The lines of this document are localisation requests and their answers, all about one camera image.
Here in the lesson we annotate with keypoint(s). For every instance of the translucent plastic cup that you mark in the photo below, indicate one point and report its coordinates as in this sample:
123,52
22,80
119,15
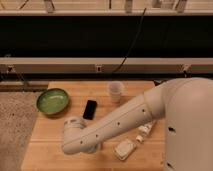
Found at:
115,90

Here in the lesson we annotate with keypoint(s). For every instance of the clear plastic bottle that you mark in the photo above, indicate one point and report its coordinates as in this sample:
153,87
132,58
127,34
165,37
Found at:
144,131

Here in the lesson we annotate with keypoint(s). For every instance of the grey metal rail beam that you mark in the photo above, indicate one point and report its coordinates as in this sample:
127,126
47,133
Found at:
100,65

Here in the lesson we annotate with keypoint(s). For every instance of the green ceramic bowl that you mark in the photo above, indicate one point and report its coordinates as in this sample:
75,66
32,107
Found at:
52,101

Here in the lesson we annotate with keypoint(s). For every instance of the black rectangular phone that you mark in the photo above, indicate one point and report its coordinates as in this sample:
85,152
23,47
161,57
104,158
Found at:
90,109

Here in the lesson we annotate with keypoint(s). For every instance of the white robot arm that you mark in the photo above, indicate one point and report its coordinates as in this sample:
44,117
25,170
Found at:
186,105

